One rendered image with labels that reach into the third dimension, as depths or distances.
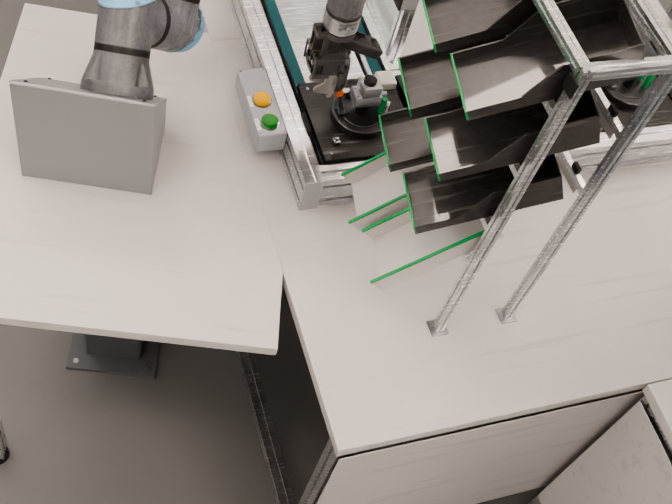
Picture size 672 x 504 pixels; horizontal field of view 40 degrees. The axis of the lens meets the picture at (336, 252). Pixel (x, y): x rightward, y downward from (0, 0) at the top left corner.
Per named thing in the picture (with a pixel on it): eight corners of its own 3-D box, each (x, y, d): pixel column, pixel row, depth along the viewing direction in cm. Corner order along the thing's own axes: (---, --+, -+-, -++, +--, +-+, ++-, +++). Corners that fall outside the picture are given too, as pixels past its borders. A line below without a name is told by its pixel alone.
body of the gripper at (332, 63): (302, 56, 202) (311, 14, 192) (339, 54, 204) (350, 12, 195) (311, 82, 198) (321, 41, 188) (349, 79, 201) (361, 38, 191)
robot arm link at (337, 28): (355, -4, 191) (367, 24, 187) (351, 13, 195) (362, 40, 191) (321, -2, 189) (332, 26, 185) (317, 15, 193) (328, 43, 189)
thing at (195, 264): (-72, 316, 185) (-74, 309, 183) (25, 11, 236) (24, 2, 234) (275, 355, 195) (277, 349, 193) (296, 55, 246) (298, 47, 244)
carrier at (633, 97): (602, 134, 234) (624, 100, 224) (563, 65, 246) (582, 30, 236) (680, 125, 242) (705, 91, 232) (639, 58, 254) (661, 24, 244)
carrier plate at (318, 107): (324, 166, 211) (325, 160, 209) (296, 89, 223) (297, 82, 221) (420, 155, 218) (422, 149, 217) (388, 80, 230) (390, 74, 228)
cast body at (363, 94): (354, 108, 212) (360, 87, 207) (348, 94, 215) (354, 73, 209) (388, 105, 215) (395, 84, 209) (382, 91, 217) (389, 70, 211)
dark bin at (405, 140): (390, 172, 182) (382, 150, 176) (380, 122, 189) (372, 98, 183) (531, 137, 178) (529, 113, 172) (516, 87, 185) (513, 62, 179)
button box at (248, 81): (255, 152, 216) (258, 135, 211) (234, 86, 226) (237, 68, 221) (284, 149, 218) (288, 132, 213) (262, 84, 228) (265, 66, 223)
